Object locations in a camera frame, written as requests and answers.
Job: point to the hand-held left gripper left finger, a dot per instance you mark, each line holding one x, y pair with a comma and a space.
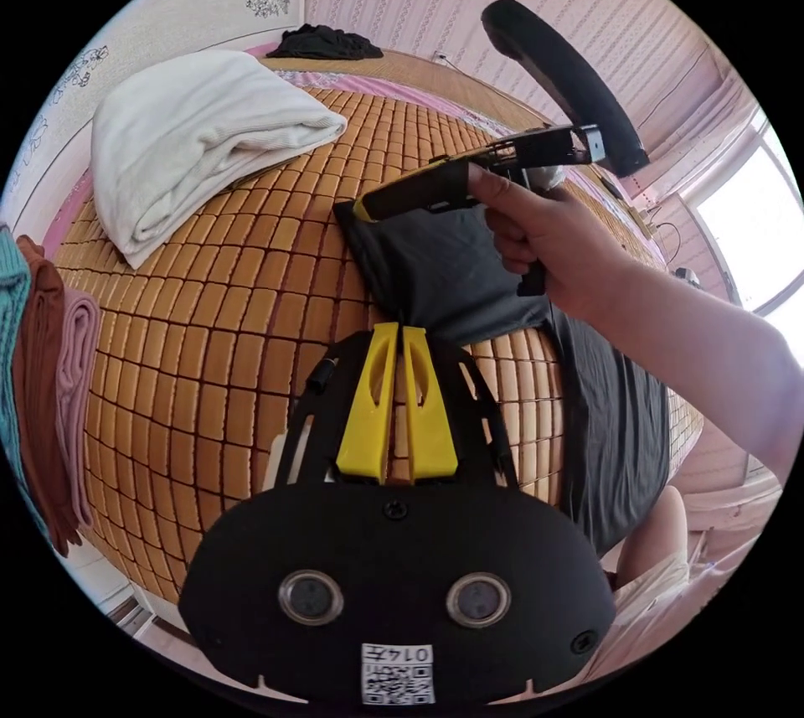
364, 416

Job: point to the person's right hand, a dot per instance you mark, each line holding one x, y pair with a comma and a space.
559, 240

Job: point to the person's right forearm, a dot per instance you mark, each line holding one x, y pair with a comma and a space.
710, 353

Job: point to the black short sleeve shirt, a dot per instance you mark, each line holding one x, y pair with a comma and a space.
603, 404

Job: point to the white folded blanket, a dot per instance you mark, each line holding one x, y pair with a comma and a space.
201, 133

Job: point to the black crumpled garment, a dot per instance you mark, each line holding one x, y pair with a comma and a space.
323, 42

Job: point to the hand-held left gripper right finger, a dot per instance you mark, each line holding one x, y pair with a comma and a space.
430, 423

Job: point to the window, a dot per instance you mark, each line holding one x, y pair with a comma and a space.
747, 228

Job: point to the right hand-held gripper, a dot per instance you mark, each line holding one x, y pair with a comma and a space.
427, 190

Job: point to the bed with woven mat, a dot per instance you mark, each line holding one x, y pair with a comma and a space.
220, 322

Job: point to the pile of clothes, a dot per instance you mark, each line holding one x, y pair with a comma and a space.
44, 366

